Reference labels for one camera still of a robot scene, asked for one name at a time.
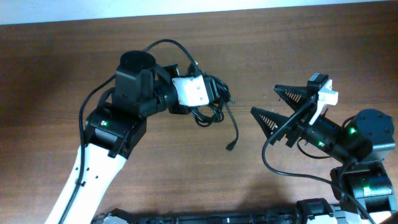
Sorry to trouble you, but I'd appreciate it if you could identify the right camera cable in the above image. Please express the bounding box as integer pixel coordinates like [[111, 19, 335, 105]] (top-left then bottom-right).
[[261, 96, 379, 224]]

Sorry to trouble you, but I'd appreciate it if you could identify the left camera cable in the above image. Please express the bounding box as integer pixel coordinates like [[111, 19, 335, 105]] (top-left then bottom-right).
[[57, 39, 200, 224]]

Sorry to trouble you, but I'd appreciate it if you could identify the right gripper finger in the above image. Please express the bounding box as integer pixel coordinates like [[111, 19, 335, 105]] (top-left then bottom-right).
[[251, 107, 288, 139], [274, 85, 310, 111]]

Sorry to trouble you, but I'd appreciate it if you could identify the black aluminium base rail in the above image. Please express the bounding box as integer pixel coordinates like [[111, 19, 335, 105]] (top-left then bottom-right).
[[91, 198, 338, 224]]

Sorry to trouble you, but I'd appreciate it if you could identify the camera cable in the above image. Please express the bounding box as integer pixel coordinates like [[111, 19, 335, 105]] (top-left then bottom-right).
[[261, 96, 379, 224], [57, 39, 200, 224]]

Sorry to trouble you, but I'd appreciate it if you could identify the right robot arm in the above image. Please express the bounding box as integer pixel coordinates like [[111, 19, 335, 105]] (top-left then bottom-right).
[[251, 85, 397, 223]]

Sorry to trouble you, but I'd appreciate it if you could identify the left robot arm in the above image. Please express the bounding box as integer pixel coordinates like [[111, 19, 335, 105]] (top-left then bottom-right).
[[46, 50, 219, 223]]

